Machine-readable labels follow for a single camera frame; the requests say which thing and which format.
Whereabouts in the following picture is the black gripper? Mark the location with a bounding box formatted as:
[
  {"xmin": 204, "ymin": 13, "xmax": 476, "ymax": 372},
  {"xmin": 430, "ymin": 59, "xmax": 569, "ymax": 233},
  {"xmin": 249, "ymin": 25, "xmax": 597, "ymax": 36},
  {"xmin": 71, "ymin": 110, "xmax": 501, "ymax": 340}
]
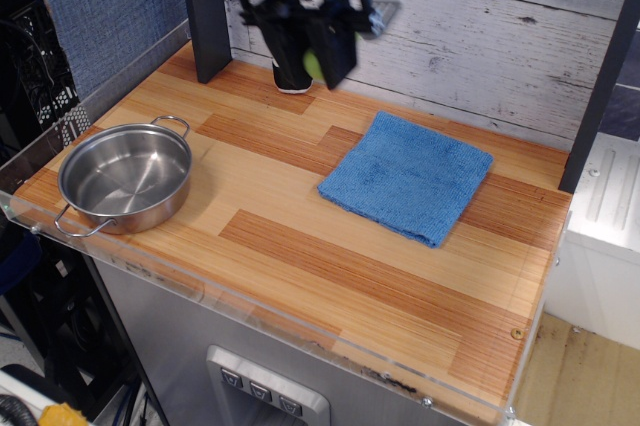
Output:
[{"xmin": 240, "ymin": 0, "xmax": 386, "ymax": 90}]

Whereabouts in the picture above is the green handled grey spatula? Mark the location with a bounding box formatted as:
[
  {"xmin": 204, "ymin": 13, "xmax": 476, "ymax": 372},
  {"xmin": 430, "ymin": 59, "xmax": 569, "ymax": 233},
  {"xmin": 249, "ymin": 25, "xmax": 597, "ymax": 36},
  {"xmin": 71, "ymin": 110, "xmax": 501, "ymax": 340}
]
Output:
[{"xmin": 302, "ymin": 0, "xmax": 401, "ymax": 89}]

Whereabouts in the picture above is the blue cloth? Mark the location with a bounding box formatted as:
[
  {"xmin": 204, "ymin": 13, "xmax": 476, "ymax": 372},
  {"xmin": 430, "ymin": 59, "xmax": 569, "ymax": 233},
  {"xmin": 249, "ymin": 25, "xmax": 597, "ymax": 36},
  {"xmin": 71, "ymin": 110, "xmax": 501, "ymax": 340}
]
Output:
[{"xmin": 317, "ymin": 111, "xmax": 493, "ymax": 248}]

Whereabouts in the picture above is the plush sushi roll toy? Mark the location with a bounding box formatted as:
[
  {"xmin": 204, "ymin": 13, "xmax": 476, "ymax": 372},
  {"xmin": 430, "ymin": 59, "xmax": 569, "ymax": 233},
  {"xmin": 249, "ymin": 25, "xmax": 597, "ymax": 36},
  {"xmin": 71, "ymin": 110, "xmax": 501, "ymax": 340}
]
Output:
[{"xmin": 272, "ymin": 60, "xmax": 314, "ymax": 95}]

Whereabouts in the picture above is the grey toy kitchen cabinet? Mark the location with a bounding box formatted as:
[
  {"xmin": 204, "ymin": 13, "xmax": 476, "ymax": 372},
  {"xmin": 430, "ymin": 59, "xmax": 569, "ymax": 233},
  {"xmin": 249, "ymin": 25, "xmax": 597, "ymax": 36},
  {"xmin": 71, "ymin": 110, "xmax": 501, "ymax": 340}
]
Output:
[{"xmin": 93, "ymin": 261, "xmax": 456, "ymax": 425}]

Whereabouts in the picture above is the silver button panel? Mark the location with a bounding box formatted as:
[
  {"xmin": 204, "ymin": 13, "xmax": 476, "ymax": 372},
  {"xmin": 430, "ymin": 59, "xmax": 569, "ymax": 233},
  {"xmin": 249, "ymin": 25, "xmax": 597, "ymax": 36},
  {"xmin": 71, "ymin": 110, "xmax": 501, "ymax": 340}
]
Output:
[{"xmin": 206, "ymin": 345, "xmax": 331, "ymax": 425}]

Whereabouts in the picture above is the white appliance on right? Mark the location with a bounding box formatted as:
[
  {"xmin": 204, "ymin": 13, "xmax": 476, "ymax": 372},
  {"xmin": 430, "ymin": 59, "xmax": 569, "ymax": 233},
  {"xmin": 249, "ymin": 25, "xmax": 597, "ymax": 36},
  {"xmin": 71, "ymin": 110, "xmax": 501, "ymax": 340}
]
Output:
[{"xmin": 544, "ymin": 133, "xmax": 639, "ymax": 349}]

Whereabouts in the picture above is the yellow black object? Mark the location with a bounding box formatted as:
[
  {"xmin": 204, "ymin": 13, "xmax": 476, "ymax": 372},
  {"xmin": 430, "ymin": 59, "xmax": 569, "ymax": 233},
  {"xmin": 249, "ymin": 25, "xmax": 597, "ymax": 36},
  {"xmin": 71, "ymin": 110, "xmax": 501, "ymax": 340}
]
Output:
[{"xmin": 38, "ymin": 403, "xmax": 89, "ymax": 426}]

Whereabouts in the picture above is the dark grey left post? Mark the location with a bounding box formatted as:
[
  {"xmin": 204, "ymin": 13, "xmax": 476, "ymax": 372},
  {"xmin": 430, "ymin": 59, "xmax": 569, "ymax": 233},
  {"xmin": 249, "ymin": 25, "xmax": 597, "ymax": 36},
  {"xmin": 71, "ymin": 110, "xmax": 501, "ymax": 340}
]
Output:
[{"xmin": 185, "ymin": 0, "xmax": 232, "ymax": 84}]

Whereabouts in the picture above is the dark grey post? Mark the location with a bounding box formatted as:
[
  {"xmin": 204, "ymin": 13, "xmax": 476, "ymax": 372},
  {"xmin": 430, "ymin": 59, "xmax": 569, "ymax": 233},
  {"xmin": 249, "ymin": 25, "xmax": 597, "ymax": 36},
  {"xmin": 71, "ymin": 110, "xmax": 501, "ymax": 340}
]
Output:
[
  {"xmin": 185, "ymin": 0, "xmax": 232, "ymax": 84},
  {"xmin": 558, "ymin": 0, "xmax": 639, "ymax": 194}
]

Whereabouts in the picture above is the steel pot with handles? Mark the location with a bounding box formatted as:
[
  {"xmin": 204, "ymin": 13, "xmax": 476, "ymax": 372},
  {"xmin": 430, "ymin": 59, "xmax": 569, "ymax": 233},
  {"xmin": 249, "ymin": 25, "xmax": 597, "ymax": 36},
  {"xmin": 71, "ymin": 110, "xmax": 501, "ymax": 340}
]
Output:
[{"xmin": 54, "ymin": 115, "xmax": 193, "ymax": 238}]

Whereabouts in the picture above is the black crate with cables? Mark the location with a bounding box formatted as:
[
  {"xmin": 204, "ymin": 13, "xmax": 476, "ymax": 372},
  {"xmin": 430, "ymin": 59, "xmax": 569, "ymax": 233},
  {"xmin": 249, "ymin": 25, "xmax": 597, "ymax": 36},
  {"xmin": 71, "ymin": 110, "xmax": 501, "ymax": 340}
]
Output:
[{"xmin": 1, "ymin": 0, "xmax": 79, "ymax": 163}]

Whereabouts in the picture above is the dark grey right post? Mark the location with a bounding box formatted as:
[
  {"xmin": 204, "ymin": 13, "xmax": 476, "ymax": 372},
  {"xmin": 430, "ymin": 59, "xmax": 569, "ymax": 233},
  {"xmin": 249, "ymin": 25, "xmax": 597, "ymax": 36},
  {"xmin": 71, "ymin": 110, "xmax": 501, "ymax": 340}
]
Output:
[{"xmin": 558, "ymin": 0, "xmax": 639, "ymax": 194}]

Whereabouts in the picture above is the clear acrylic guard rail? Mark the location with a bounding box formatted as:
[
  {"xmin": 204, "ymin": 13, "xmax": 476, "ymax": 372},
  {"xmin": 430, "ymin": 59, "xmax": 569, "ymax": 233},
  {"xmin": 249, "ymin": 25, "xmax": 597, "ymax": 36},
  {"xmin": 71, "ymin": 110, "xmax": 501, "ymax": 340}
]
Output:
[{"xmin": 1, "ymin": 45, "xmax": 570, "ymax": 425}]

